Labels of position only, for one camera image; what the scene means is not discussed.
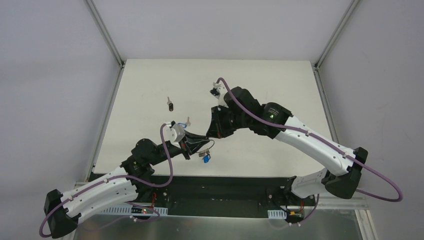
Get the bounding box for silver metal binder keyring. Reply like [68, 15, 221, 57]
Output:
[196, 139, 215, 158]

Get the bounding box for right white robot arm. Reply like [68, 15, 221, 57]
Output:
[206, 84, 368, 205]

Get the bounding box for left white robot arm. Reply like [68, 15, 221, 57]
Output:
[39, 132, 211, 239]

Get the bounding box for key with black head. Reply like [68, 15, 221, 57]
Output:
[167, 97, 174, 112]

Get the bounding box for left white controller board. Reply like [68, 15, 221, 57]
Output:
[98, 204, 168, 217]

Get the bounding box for white controller board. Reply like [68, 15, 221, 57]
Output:
[267, 209, 304, 224]
[98, 204, 168, 217]

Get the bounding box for right white controller board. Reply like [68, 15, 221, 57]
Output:
[267, 209, 304, 224]

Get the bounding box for key with blue frame tag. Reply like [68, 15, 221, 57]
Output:
[177, 117, 191, 129]

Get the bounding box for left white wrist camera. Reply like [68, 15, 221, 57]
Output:
[165, 122, 186, 144]

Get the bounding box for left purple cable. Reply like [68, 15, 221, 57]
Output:
[39, 123, 175, 239]

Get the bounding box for purple cable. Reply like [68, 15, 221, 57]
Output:
[39, 123, 175, 239]
[215, 77, 404, 229]

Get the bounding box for black metal base rail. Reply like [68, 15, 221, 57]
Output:
[87, 172, 317, 220]

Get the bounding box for right aluminium frame post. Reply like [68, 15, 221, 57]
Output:
[313, 0, 362, 71]

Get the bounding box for aluminium frame post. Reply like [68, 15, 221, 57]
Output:
[313, 0, 362, 71]
[84, 0, 125, 69]

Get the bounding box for left aluminium frame post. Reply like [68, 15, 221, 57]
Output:
[84, 0, 125, 69]

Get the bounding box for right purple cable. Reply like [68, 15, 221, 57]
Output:
[215, 77, 404, 229]

